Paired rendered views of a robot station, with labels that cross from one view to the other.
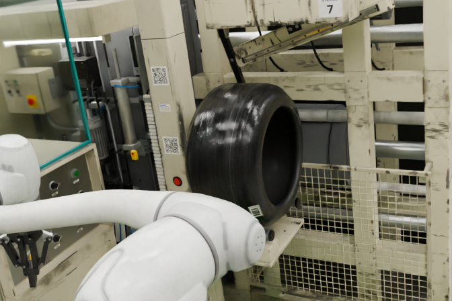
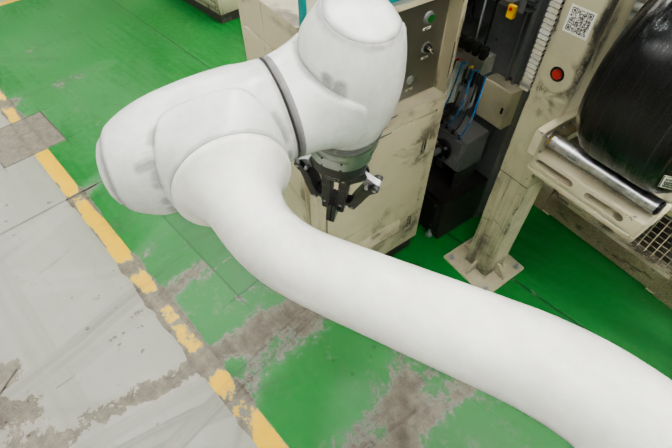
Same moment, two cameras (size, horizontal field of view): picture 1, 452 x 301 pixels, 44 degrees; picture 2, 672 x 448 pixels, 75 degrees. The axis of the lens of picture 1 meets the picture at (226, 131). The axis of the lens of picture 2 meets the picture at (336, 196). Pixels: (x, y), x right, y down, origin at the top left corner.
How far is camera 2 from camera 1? 92 cm
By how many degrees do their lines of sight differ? 36
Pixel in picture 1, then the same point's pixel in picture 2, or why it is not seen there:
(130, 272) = not seen: outside the picture
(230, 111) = not seen: outside the picture
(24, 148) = (387, 48)
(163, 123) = not seen: outside the picture
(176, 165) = (569, 53)
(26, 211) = (340, 293)
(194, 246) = not seen: outside the picture
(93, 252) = (413, 119)
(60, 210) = (436, 347)
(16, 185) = (343, 125)
